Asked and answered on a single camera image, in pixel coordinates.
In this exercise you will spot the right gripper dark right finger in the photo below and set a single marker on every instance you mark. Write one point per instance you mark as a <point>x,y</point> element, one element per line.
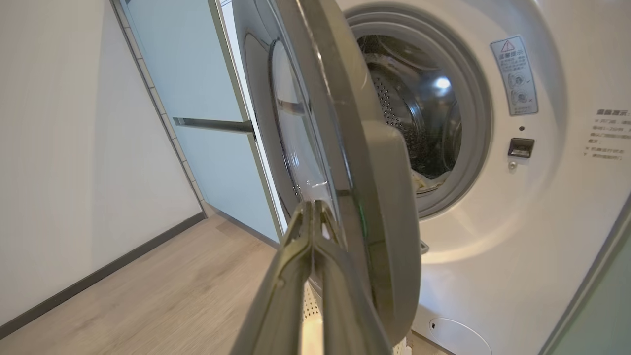
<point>345,315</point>

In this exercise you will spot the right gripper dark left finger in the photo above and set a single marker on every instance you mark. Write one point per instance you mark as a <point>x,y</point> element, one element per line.
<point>281,305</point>

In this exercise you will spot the round washing machine door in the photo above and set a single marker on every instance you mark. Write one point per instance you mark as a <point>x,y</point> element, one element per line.
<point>379,197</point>

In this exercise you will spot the white perforated laundry basket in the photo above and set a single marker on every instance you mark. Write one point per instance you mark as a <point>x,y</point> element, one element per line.
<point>313,335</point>

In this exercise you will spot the white washing machine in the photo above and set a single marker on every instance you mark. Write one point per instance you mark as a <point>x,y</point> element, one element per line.
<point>542,222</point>

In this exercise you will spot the steel washing machine drum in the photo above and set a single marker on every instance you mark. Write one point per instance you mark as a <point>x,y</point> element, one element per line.
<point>414,98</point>

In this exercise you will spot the grey rubber door gasket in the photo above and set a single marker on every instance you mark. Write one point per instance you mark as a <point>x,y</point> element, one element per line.
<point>480,123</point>

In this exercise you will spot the dark door latch slot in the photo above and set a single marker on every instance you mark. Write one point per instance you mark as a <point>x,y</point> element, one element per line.
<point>521,147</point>

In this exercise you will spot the white cabinet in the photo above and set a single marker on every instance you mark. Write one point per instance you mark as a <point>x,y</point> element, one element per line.
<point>197,64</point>

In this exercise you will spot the grey warning sticker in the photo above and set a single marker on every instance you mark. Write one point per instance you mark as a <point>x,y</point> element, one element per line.
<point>515,74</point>

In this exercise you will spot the dark wall baseboard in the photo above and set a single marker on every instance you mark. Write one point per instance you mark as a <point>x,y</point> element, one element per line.
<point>98,276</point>

